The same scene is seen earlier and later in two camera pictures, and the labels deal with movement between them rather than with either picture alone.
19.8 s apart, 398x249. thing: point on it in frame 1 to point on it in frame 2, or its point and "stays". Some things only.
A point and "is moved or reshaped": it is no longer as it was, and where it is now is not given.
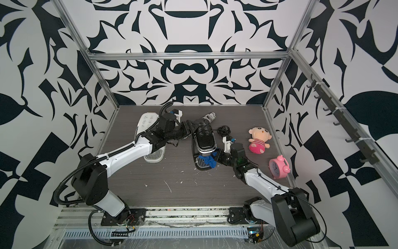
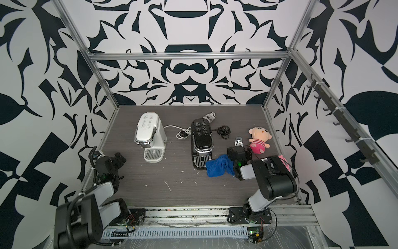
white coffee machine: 146,121 stays
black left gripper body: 179,133 to 118,162
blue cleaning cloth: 212,160 to 218,167
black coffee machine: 203,142 is moved or reshaped
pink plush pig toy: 260,136 stays
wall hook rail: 370,156 stays
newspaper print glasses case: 210,116 stays
